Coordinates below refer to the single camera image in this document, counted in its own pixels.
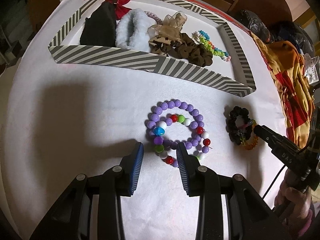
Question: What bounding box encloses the purple bead bracelet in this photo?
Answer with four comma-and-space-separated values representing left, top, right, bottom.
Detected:
146, 99, 205, 156

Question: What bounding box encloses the person right hand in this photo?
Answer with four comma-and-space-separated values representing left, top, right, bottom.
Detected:
274, 169, 314, 239

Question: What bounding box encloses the red bow hair clip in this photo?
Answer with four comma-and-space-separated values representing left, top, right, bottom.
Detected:
104, 0, 131, 21

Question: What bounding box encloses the black braided scrunchie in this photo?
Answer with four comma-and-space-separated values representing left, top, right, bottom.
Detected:
226, 106, 255, 146

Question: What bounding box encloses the multicolour bead bracelet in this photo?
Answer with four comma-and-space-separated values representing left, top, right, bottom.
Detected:
152, 114, 211, 167

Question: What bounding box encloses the orange crystal bead bracelet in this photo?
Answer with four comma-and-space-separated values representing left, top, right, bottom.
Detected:
240, 119, 259, 151

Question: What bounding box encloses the black cable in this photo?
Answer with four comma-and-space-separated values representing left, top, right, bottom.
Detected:
262, 166, 288, 201

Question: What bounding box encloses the striped shallow box tray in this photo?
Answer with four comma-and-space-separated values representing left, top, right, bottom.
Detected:
48, 0, 257, 97

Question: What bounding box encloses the leopard beige bow scrunchie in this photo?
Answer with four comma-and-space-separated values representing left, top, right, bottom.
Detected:
148, 11, 187, 55

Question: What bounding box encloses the colourful flower bead bracelet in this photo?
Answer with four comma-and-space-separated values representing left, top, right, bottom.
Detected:
191, 29, 231, 62

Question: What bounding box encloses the dark brown scrunchie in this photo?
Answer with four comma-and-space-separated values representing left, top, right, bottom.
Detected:
169, 33, 213, 67

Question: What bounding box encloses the light blue fluffy scrunchie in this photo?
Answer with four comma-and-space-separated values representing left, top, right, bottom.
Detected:
116, 9, 156, 53

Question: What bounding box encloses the yellow red patterned blanket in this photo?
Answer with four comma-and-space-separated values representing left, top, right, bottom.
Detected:
251, 33, 315, 148

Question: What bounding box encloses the white table cloth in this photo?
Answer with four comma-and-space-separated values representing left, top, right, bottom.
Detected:
1, 0, 286, 239

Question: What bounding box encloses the black plastic bag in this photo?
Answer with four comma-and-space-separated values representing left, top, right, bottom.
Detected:
235, 9, 273, 44

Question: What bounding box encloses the black hair band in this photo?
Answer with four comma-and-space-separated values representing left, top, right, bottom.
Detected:
80, 2, 117, 47

